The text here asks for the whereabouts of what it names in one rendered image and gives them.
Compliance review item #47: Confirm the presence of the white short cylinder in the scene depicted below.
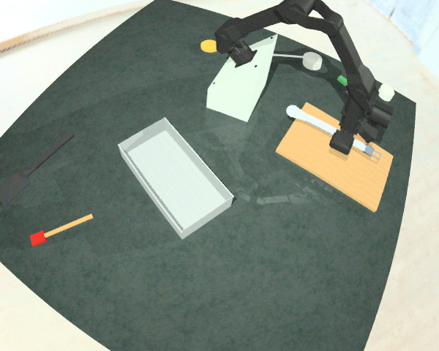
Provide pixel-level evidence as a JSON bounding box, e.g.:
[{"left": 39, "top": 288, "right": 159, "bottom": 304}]
[{"left": 379, "top": 84, "right": 394, "bottom": 101}]

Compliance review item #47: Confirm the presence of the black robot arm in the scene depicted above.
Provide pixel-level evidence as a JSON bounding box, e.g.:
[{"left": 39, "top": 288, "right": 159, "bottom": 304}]
[{"left": 214, "top": 0, "right": 394, "bottom": 143}]

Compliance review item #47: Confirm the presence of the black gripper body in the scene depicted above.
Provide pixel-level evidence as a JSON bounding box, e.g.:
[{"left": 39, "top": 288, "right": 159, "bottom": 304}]
[{"left": 329, "top": 109, "right": 363, "bottom": 155}]

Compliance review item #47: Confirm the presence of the yellow flat disc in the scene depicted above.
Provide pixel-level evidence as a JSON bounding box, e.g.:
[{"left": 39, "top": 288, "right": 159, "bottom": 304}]
[{"left": 200, "top": 39, "right": 216, "bottom": 53}]

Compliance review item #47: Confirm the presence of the tan wooden board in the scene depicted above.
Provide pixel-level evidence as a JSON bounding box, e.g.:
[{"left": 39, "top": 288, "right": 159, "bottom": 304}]
[{"left": 276, "top": 102, "right": 393, "bottom": 212}]

